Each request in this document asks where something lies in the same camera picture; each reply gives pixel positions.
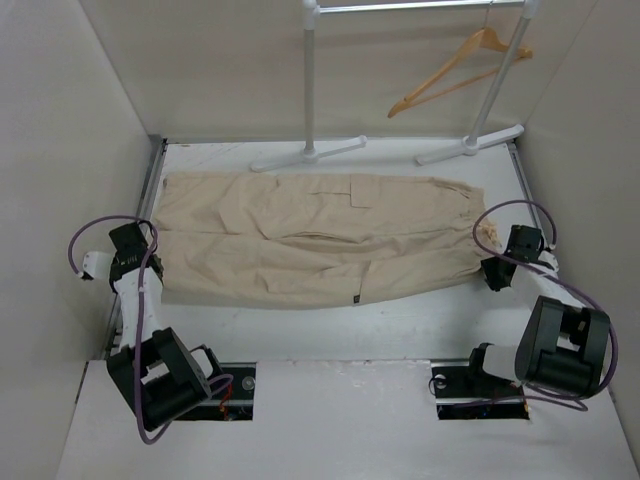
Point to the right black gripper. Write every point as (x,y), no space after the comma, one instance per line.
(489,266)

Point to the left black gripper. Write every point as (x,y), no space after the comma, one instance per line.
(115,260)

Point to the beige trousers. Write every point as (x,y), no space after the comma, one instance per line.
(301,241)

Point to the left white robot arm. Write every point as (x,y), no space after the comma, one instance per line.
(157,375)

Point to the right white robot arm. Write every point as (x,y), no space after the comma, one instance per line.
(560,356)

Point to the white clothes rack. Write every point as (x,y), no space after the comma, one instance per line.
(485,38)

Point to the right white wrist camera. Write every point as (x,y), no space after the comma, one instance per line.
(548,260)

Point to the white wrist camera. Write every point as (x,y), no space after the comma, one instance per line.
(548,260)
(95,265)

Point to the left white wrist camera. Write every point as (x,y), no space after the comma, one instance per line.
(95,265)

